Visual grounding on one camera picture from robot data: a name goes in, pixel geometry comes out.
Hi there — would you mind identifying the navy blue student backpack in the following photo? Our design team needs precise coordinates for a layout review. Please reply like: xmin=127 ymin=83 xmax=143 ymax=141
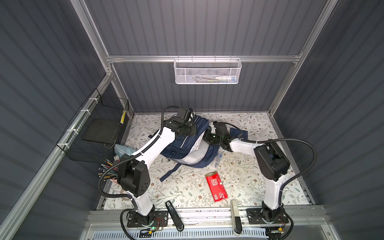
xmin=160 ymin=116 xmax=220 ymax=182

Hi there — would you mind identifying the light blue pencil pouch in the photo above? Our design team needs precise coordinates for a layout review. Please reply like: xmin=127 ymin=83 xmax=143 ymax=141
xmin=114 ymin=144 xmax=135 ymax=158

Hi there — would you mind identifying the black notebook in basket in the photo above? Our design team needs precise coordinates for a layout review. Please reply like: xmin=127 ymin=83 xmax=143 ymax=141
xmin=82 ymin=119 xmax=119 ymax=144

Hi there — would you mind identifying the white wire mesh basket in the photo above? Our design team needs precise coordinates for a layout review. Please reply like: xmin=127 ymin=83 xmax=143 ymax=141
xmin=173 ymin=57 xmax=242 ymax=85

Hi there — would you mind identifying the navy blue book yellow label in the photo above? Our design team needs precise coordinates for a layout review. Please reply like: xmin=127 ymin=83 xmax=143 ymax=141
xmin=230 ymin=128 xmax=248 ymax=140

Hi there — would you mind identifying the white black handheld tool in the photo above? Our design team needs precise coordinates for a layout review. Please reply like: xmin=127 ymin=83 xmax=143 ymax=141
xmin=231 ymin=200 xmax=243 ymax=236

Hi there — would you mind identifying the black wire wall basket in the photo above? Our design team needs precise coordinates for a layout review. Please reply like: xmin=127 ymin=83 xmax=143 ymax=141
xmin=57 ymin=91 xmax=130 ymax=164

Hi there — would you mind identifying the white glue tube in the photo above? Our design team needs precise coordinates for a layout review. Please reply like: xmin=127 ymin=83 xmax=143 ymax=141
xmin=215 ymin=76 xmax=237 ymax=83

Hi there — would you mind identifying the red card pack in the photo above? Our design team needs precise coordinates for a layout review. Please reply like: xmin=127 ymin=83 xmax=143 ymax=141
xmin=205 ymin=171 xmax=228 ymax=202

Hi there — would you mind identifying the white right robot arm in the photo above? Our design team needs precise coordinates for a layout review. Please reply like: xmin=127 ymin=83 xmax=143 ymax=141
xmin=203 ymin=121 xmax=290 ymax=211

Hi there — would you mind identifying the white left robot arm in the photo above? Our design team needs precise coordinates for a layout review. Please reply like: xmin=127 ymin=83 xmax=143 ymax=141
xmin=117 ymin=106 xmax=196 ymax=217

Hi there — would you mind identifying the clear plastic pen packet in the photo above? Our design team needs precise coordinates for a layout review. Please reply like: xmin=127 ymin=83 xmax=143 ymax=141
xmin=213 ymin=150 xmax=224 ymax=169

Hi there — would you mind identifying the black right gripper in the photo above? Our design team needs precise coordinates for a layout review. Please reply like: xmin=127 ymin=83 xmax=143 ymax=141
xmin=197 ymin=128 xmax=223 ymax=146

